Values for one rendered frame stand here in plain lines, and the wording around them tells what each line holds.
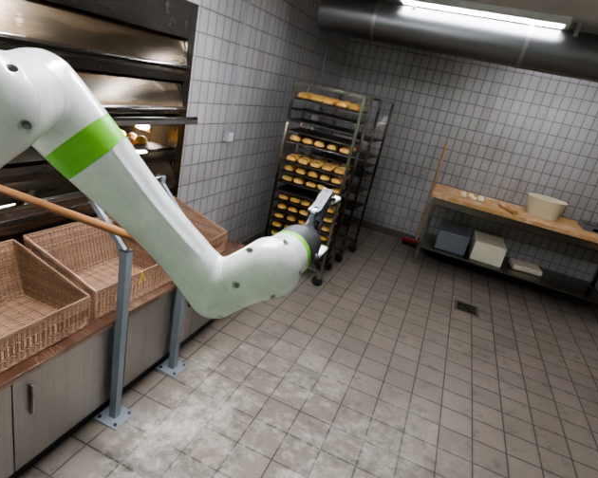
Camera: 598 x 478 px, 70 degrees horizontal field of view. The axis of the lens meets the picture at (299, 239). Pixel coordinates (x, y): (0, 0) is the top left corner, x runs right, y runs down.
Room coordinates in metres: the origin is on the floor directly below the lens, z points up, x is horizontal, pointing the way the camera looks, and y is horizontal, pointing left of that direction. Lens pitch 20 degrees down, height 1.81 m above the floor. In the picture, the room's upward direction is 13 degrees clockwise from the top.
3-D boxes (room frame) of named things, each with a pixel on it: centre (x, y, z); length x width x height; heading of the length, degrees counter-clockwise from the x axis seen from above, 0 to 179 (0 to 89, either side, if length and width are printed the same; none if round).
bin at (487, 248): (5.11, -2.30, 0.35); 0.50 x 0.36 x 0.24; 164
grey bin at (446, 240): (5.24, -1.89, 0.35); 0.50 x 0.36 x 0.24; 163
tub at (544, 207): (5.06, -2.73, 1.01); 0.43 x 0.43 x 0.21
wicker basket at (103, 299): (2.00, 0.98, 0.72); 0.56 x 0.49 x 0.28; 161
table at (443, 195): (5.03, -2.56, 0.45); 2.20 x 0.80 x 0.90; 73
